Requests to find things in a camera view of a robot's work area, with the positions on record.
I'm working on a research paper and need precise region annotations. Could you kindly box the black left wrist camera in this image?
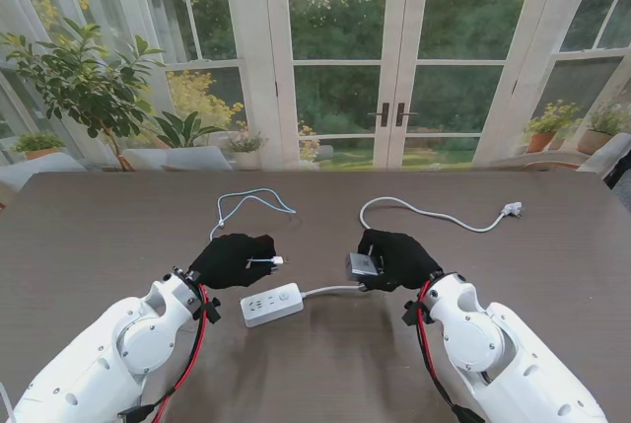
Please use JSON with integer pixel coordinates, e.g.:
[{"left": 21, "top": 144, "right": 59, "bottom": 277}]
[{"left": 198, "top": 296, "right": 222, "bottom": 324}]

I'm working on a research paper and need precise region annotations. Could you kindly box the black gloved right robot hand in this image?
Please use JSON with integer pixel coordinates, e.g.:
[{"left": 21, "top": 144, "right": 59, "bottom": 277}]
[{"left": 356, "top": 228, "right": 444, "bottom": 293}]

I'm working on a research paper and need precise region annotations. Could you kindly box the red black left arm cable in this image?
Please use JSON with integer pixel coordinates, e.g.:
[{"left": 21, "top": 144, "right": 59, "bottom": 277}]
[{"left": 147, "top": 283, "right": 210, "bottom": 423}]

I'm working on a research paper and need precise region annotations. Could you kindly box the red black right arm cable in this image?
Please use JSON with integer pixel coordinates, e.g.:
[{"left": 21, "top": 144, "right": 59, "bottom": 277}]
[{"left": 415, "top": 278, "right": 487, "bottom": 423}]

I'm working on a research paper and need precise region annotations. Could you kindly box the red black arm cable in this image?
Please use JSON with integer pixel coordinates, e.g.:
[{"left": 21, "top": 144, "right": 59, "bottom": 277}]
[
  {"left": 415, "top": 278, "right": 487, "bottom": 423},
  {"left": 147, "top": 283, "right": 210, "bottom": 423}
]

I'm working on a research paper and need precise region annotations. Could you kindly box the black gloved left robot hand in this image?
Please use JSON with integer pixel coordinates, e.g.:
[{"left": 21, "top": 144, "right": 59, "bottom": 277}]
[{"left": 188, "top": 232, "right": 278, "bottom": 291}]

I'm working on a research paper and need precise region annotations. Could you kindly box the printed garden window backdrop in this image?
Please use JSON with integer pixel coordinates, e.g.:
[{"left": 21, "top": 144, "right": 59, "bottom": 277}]
[{"left": 0, "top": 0, "right": 631, "bottom": 174}]

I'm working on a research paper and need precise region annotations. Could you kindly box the light blue braided USB cable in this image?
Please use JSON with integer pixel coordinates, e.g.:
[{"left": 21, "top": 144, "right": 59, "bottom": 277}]
[{"left": 208, "top": 187, "right": 299, "bottom": 270}]

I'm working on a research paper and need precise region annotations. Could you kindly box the grey USB charger adapter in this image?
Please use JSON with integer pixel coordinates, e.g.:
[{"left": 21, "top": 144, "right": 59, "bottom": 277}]
[{"left": 344, "top": 250, "right": 385, "bottom": 283}]

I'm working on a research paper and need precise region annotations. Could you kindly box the white power strip with cord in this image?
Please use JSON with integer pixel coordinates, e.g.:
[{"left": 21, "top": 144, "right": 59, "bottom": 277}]
[{"left": 239, "top": 197, "right": 526, "bottom": 329}]

